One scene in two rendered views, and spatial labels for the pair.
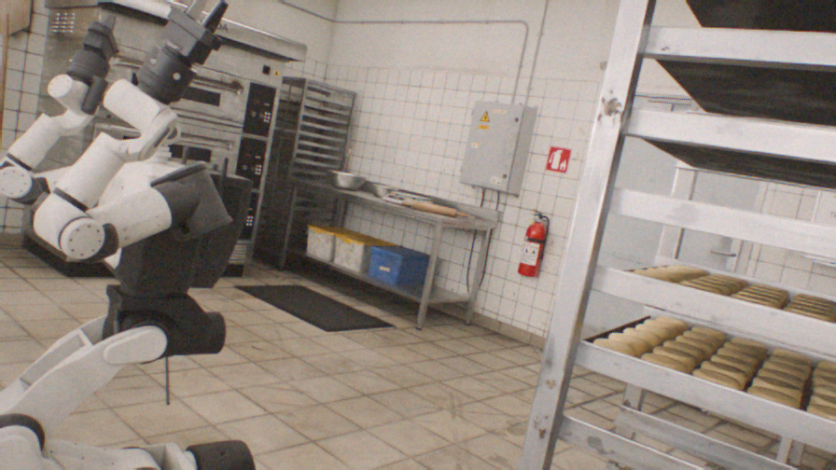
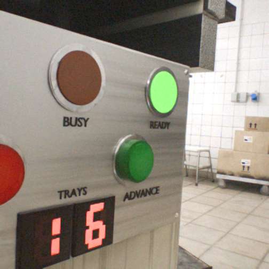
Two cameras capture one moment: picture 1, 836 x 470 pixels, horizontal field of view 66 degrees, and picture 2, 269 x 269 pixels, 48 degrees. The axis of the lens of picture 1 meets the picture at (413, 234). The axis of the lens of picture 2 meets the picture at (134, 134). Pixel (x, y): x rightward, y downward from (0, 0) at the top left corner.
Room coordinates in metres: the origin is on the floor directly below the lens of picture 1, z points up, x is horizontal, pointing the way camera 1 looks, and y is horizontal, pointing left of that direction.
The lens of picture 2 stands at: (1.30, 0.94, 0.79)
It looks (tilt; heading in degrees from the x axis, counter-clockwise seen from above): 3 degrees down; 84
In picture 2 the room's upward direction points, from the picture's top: 3 degrees clockwise
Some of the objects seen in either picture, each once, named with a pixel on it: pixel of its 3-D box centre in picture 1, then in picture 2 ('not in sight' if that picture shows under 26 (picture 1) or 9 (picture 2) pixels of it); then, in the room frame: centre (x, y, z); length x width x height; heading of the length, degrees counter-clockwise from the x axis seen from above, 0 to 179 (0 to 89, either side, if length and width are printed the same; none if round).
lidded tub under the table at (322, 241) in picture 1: (335, 243); not in sight; (6.06, 0.71, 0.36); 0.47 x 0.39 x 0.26; 137
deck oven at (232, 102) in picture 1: (163, 144); not in sight; (5.18, 2.10, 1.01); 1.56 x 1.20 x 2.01; 139
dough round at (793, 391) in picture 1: (775, 392); not in sight; (0.73, -0.44, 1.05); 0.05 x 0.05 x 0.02
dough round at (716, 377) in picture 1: (715, 384); not in sight; (0.71, -0.36, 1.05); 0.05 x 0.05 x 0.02
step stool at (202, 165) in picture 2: not in sight; (192, 164); (2.51, 4.81, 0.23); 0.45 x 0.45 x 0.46; 41
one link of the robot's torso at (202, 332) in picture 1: (167, 322); not in sight; (1.61, 0.57, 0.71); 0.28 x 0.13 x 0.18; 130
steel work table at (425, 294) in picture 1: (378, 242); not in sight; (5.70, 0.29, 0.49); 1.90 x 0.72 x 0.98; 49
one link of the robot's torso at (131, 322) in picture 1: (141, 334); not in sight; (1.57, 0.62, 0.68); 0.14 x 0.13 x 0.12; 40
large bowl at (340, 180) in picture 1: (344, 181); not in sight; (6.05, 0.72, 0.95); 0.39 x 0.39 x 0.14
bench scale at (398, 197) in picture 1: (408, 200); not in sight; (5.49, 0.10, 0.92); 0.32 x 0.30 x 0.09; 146
